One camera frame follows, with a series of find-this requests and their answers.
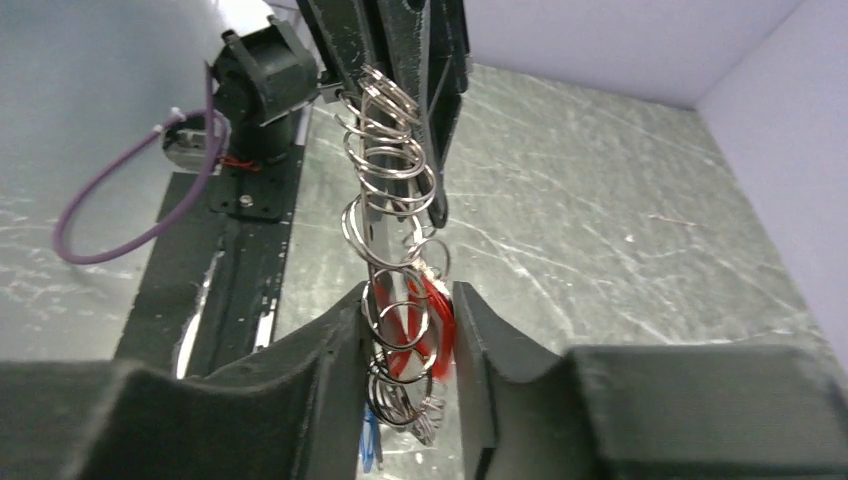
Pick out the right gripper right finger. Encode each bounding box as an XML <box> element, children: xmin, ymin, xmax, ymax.
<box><xmin>453</xmin><ymin>282</ymin><xmax>847</xmax><ymax>479</ymax></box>

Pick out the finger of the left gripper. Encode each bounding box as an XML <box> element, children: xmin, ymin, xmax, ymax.
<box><xmin>377</xmin><ymin>0</ymin><xmax>472</xmax><ymax>228</ymax></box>
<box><xmin>297</xmin><ymin>0</ymin><xmax>385</xmax><ymax>100</ymax></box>

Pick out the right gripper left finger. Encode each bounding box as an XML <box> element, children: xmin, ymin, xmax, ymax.
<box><xmin>1</xmin><ymin>287</ymin><xmax>365</xmax><ymax>479</ymax></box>

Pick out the metal keyring with keys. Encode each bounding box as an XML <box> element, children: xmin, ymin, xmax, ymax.
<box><xmin>335</xmin><ymin>64</ymin><xmax>456</xmax><ymax>473</ymax></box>

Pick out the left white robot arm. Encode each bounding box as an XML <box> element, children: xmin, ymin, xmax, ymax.
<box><xmin>163</xmin><ymin>1</ymin><xmax>471</xmax><ymax>229</ymax></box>

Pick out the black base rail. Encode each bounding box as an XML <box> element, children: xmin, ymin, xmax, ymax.
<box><xmin>115</xmin><ymin>146</ymin><xmax>304</xmax><ymax>377</ymax></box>

